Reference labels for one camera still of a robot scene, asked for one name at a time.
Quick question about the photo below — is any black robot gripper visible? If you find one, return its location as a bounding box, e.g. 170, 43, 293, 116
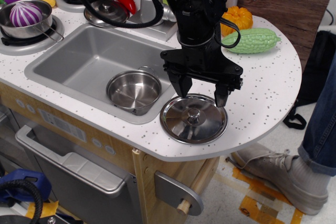
160, 42, 243, 108

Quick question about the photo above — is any steel pot lid with knob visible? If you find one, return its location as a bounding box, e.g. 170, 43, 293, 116
160, 93, 228, 144

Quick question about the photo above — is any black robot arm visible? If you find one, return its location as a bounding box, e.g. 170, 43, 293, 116
153, 0, 243, 107

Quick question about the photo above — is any small steel pot in sink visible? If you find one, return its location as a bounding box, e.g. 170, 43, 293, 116
106, 66, 162, 116

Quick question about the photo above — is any green toy bitter gourd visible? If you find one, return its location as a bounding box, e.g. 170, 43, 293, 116
222, 28, 281, 54

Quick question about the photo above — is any orange toy pumpkin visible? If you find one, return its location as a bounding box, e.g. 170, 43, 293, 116
222, 6, 254, 30

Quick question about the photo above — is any grey toy faucet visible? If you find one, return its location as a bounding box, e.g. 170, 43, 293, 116
127, 0, 177, 41

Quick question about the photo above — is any black backpack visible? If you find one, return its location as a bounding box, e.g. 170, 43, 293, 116
283, 31, 335, 130

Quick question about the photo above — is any grey toy sink basin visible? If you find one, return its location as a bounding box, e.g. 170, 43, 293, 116
24, 24, 175, 124

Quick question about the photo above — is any blue jeans leg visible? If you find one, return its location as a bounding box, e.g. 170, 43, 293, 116
298, 59, 335, 177

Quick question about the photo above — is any grey sneaker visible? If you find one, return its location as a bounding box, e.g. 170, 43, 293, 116
230, 143, 331, 215

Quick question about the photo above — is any grey toy oven door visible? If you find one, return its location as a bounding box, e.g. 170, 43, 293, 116
15, 125, 142, 223

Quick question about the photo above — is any grey rear stove burner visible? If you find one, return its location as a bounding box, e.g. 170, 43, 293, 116
56, 0, 98, 13

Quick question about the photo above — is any grey stove burner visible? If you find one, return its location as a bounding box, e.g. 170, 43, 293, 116
0, 15, 65, 57
56, 0, 98, 13

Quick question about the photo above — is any blue clamp tool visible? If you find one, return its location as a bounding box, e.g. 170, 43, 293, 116
1, 169, 52, 203

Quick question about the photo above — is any steel saucepan on burner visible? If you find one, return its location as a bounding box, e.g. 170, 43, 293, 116
1, 0, 64, 42

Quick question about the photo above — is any purple striped toy onion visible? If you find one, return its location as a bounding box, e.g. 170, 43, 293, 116
9, 2, 43, 27

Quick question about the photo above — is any grey front stove burner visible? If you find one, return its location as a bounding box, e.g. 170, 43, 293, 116
0, 15, 65, 57

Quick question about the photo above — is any grey towel holder bracket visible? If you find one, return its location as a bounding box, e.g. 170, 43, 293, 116
154, 171, 204, 216

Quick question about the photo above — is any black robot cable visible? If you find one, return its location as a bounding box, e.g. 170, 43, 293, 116
68, 0, 165, 29

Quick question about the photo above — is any black hose bottom left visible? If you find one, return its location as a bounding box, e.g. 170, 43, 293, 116
0, 179, 44, 224

